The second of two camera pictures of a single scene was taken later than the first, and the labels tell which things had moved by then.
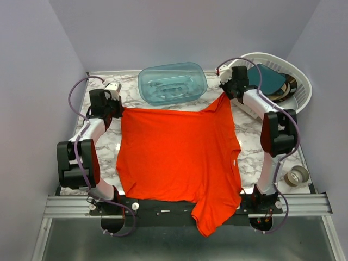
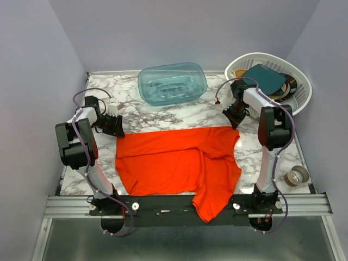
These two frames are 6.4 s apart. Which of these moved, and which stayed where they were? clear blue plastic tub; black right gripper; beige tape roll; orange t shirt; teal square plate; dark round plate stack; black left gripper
Moved: black right gripper; black left gripper; orange t shirt
Stayed: teal square plate; dark round plate stack; clear blue plastic tub; beige tape roll
